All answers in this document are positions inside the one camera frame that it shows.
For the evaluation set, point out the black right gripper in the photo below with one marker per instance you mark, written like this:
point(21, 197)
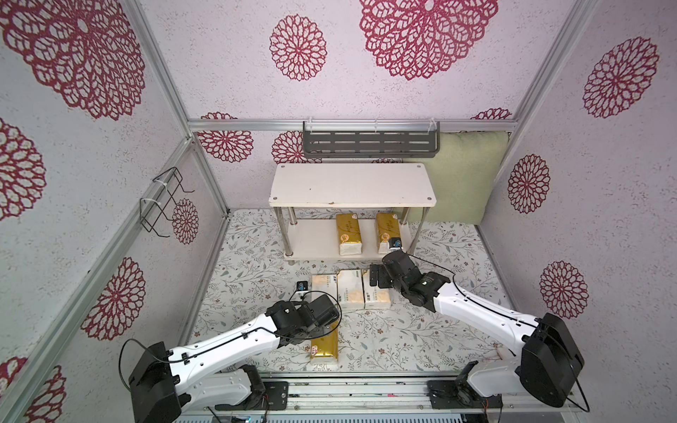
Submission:
point(389, 270)

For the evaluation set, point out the gold tissue pack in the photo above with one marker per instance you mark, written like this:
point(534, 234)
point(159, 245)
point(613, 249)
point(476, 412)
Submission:
point(324, 350)
point(349, 235)
point(388, 226)

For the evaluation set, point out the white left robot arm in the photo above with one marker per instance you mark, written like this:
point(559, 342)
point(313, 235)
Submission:
point(167, 382)

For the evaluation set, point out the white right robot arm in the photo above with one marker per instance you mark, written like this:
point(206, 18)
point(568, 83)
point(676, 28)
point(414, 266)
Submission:
point(545, 361)

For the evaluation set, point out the white tissue pack right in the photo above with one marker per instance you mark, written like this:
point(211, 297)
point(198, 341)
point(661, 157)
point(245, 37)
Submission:
point(374, 297)

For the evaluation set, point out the white tissue pack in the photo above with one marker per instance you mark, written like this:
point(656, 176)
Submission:
point(324, 284)
point(374, 297)
point(350, 289)

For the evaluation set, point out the white tissue pack middle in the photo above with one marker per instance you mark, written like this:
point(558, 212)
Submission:
point(350, 289)

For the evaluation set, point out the white tissue pack left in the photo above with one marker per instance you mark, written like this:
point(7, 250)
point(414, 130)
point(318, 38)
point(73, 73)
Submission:
point(324, 284)

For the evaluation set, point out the green fabric cushion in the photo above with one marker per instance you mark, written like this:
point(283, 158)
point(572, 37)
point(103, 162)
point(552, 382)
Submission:
point(462, 174)

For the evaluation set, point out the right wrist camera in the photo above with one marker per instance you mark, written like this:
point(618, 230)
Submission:
point(394, 243)

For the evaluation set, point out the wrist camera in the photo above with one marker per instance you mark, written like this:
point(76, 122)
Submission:
point(394, 243)
point(301, 288)

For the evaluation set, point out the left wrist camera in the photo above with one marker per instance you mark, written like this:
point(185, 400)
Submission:
point(301, 288)

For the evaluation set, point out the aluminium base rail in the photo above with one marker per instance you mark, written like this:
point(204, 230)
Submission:
point(380, 398)

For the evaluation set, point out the grey wall-mounted metal rack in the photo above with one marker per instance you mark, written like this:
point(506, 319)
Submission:
point(369, 144)

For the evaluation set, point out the black wire wall rack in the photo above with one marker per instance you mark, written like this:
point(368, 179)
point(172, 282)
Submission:
point(153, 209)

